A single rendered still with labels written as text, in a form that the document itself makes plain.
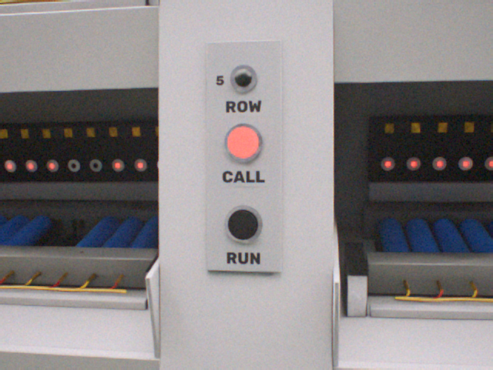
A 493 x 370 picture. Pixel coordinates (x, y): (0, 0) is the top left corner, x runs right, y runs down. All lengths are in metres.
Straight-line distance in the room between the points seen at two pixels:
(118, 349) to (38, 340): 0.05
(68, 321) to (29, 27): 0.18
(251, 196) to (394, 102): 0.24
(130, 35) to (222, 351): 0.18
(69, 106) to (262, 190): 0.30
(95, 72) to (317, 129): 0.13
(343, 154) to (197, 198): 0.22
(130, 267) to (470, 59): 0.25
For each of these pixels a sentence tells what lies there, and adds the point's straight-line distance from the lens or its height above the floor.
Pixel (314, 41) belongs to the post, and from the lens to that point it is 0.30.
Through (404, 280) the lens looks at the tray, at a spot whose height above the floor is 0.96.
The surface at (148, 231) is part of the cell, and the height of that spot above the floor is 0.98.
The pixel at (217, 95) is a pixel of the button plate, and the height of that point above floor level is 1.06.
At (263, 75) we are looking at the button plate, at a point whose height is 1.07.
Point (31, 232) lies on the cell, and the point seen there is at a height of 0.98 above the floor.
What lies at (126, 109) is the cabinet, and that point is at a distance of 0.53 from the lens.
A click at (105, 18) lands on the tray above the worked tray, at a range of 0.33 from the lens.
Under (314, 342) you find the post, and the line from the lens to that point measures 0.31.
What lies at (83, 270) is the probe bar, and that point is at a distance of 0.40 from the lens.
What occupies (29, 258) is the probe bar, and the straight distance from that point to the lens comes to 0.42.
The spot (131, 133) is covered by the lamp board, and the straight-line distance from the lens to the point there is 0.48.
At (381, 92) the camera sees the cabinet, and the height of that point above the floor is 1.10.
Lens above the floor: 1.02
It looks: level
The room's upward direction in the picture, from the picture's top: straight up
